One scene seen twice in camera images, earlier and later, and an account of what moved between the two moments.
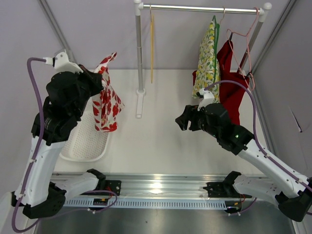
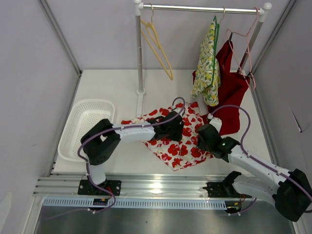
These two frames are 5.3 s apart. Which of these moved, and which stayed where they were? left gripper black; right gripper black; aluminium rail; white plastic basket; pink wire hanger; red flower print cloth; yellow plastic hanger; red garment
Moved: left gripper black; red flower print cloth; yellow plastic hanger; right gripper black
Stayed: red garment; aluminium rail; pink wire hanger; white plastic basket
